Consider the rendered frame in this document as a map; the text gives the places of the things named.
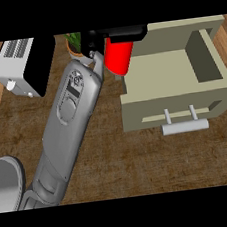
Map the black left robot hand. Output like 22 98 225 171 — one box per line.
77 23 151 59

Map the red can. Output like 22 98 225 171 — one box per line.
100 34 139 79

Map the beige open drawer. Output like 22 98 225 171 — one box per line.
120 46 201 97

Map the beige drawer front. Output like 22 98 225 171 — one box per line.
118 76 227 134

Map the green plant in brown pot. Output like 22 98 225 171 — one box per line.
62 31 85 61

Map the white appliance with black door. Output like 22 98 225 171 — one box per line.
0 34 63 103

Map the beige wooden cabinet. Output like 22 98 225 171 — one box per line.
126 13 227 94

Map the grey drawer handle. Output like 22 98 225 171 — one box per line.
158 102 211 138

